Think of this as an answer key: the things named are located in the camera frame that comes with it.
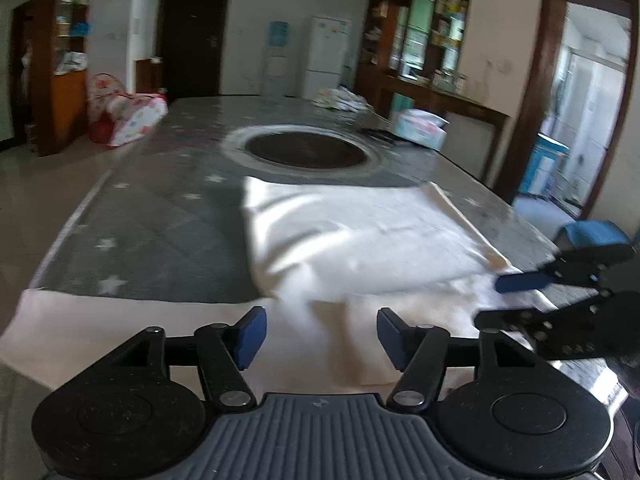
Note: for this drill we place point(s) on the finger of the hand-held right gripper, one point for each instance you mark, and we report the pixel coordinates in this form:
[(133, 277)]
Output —
[(520, 281), (510, 319)]

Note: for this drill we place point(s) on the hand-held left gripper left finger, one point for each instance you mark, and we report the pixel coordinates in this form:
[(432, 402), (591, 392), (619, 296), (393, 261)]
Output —
[(252, 335)]

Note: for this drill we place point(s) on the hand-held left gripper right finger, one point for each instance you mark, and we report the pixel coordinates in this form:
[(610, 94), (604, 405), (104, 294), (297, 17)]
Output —
[(390, 335)]

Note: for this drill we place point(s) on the white garment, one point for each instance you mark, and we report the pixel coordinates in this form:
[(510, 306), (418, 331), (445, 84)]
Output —
[(350, 240)]

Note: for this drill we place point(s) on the blue object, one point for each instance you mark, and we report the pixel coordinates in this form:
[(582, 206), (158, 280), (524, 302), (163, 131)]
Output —
[(595, 234)]

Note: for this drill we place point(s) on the blue cabinet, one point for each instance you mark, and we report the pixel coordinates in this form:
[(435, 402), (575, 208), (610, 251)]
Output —
[(542, 165)]

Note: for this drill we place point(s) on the white teal tissue pack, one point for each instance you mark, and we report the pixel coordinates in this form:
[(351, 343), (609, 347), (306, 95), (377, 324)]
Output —
[(420, 130)]

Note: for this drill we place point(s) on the round black inset cooktop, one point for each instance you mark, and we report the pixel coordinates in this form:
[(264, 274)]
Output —
[(305, 150)]

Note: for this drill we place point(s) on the patterned cloth pile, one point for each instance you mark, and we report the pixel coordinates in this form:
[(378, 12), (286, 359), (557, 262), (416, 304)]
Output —
[(340, 100)]

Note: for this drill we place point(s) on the pink patterned baby seat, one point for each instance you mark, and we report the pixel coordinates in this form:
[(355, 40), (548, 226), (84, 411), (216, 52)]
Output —
[(135, 115)]

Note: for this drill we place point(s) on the white water dispenser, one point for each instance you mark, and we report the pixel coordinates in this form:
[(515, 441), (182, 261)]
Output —
[(275, 75)]

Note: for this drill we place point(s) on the small wooden cabinet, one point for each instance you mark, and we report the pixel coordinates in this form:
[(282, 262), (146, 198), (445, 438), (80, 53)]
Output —
[(147, 77)]

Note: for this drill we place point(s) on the dark wooden display cabinet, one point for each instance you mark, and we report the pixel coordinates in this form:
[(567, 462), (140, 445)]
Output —
[(380, 35)]

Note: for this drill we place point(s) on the white refrigerator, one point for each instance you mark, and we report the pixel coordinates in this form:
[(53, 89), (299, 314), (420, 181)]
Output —
[(322, 55)]

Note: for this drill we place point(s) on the wooden shelf cabinet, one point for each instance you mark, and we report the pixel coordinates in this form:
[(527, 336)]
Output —
[(65, 105)]

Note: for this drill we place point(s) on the dark wooden door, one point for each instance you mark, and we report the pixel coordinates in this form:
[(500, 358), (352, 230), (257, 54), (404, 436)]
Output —
[(192, 40)]

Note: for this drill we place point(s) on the white plastic bag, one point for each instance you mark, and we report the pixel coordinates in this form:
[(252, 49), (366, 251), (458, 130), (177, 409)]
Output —
[(72, 62)]

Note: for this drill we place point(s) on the blue plastic bag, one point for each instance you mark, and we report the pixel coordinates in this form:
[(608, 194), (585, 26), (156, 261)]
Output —
[(80, 29)]

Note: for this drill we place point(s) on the dark wooden door frame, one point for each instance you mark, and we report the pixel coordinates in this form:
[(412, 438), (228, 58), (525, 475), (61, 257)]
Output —
[(530, 85)]

